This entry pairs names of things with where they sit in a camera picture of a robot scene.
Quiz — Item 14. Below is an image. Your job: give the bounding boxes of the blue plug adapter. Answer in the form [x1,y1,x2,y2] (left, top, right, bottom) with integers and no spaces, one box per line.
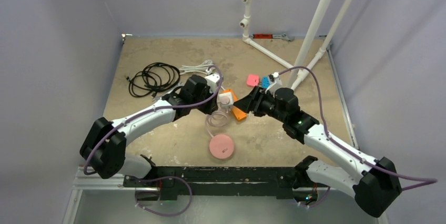
[260,76,271,89]

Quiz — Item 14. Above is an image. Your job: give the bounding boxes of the white cube socket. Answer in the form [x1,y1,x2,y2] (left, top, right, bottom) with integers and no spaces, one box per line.
[218,92,234,110]

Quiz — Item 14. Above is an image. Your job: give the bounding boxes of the black base beam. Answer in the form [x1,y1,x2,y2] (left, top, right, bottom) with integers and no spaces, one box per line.
[123,156,318,200]

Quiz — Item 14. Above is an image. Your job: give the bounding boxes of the red handled wrench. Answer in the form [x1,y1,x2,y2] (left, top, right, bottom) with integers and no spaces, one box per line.
[249,33,294,42]

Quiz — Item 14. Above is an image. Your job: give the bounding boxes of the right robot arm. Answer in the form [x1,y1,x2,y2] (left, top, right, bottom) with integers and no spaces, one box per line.
[234,87,402,218]

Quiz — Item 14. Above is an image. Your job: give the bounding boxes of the silver open-end wrench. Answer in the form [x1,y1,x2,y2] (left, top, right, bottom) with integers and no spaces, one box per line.
[152,82,183,102]

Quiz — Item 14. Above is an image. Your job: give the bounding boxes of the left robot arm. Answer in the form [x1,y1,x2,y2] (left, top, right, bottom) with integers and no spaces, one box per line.
[79,74,222,187]

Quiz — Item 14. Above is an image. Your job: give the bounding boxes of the white pipe frame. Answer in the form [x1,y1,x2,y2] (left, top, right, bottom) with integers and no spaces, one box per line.
[238,0,353,68]

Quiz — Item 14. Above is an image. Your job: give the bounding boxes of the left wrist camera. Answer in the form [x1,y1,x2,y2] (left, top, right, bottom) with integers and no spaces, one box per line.
[205,73,221,93]

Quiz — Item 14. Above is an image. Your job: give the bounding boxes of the black coiled cable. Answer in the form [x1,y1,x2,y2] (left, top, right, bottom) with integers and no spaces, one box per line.
[127,62,182,98]

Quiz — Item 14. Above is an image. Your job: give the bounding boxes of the white power cable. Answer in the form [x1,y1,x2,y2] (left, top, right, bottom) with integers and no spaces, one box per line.
[178,59,227,93]

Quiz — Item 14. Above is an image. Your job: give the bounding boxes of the orange power strip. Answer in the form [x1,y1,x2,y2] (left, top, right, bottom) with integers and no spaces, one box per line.
[223,89,248,122]

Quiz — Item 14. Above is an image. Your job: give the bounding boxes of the purple cable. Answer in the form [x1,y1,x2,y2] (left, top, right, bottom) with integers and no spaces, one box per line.
[83,65,224,217]
[277,66,438,209]

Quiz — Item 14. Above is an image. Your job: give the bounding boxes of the pink round socket base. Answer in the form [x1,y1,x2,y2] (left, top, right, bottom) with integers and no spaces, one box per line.
[209,134,235,160]

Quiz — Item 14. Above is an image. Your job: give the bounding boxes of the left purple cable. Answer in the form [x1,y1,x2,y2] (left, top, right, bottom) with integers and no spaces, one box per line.
[83,65,224,217]

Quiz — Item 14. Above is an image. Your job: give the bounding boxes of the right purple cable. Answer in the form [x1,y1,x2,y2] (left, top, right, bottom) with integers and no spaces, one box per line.
[277,66,438,209]

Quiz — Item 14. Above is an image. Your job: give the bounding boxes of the pink plug adapter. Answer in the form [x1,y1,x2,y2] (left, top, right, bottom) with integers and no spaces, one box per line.
[246,74,260,87]

